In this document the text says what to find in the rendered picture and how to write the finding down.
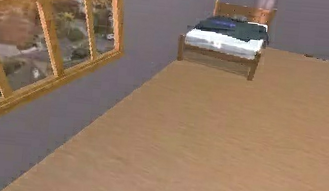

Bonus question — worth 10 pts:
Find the wooden bed white mattress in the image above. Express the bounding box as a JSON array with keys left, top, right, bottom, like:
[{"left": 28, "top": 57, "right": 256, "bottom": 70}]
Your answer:
[{"left": 175, "top": 0, "right": 279, "bottom": 84}]

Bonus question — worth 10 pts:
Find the dark blue blanket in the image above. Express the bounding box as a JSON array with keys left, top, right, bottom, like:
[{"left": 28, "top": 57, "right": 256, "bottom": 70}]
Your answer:
[{"left": 192, "top": 13, "right": 272, "bottom": 46}]

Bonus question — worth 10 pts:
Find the wooden framed window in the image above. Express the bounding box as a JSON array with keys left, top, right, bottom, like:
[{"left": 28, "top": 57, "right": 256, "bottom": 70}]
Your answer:
[{"left": 0, "top": 0, "right": 129, "bottom": 146}]

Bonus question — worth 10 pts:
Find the grey pillow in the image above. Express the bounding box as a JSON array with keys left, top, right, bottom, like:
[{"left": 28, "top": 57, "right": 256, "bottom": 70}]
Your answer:
[{"left": 230, "top": 13, "right": 251, "bottom": 23}]

